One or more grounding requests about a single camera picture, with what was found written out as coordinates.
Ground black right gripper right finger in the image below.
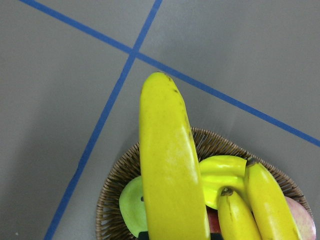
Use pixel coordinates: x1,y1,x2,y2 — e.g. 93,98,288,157
210,232,222,240

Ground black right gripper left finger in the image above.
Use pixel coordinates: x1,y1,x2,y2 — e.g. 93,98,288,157
138,231,149,240

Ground brown wicker basket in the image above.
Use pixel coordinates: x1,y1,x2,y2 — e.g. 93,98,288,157
95,127,314,240

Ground red apple left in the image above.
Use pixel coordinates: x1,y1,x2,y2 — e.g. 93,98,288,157
206,207,221,234

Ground red apple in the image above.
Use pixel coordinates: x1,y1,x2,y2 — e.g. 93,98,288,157
285,197,317,240
206,207,221,234

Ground green pear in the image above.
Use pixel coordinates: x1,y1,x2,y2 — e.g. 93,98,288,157
119,176,148,238

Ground yellow banana bunch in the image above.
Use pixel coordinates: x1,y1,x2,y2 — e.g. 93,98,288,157
199,155,302,240

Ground red apple right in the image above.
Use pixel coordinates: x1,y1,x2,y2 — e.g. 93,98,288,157
285,197,317,240

